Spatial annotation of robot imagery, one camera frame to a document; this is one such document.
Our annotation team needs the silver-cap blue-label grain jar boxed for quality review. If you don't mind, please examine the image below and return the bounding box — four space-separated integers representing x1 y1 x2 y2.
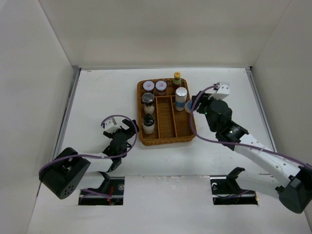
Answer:
184 100 192 114

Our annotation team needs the silver-cap blue-label tall jar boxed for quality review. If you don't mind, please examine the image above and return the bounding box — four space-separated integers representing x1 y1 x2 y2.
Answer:
175 87 188 111

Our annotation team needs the black-top white powder shaker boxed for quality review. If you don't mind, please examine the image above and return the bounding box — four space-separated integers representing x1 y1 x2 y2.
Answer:
142 114 155 135

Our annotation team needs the red chili sauce bottle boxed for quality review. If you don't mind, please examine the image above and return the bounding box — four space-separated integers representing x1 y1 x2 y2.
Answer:
172 72 182 91

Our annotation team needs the black-cap white powder grinder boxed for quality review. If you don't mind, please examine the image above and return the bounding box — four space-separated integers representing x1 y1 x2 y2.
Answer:
142 93 155 115

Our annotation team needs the white-lid brown sauce jar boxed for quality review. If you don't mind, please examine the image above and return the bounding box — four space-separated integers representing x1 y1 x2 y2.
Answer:
155 80 167 96

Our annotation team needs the white-lid dark sauce jar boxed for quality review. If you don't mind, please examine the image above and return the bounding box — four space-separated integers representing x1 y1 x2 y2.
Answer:
143 80 155 94

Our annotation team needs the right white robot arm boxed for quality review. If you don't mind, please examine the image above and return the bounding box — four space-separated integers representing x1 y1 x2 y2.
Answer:
191 93 312 214

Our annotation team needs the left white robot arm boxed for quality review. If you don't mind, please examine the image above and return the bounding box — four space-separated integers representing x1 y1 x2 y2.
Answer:
39 115 139 199

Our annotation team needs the brown wicker divided basket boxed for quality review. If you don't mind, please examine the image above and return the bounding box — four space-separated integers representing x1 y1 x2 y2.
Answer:
137 78 195 146

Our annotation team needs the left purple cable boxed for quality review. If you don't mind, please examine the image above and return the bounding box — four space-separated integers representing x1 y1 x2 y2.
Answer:
38 114 138 200

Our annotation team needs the purple cable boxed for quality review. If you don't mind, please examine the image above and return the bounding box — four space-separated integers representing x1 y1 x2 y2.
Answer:
38 114 138 200
189 85 312 171

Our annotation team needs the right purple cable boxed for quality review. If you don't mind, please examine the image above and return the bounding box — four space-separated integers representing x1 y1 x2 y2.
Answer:
189 85 312 171

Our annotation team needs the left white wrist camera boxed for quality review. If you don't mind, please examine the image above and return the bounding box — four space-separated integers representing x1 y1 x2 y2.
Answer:
101 117 121 134

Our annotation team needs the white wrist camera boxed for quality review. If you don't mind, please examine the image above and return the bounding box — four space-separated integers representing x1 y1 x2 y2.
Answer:
213 82 230 100
101 117 121 134

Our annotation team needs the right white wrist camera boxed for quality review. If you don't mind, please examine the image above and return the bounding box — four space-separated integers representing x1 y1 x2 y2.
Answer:
213 82 230 100

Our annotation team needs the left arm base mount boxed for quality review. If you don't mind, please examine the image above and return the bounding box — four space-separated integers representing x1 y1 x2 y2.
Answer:
78 172 125 206

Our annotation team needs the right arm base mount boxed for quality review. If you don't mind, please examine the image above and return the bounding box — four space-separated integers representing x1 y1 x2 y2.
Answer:
210 167 258 205

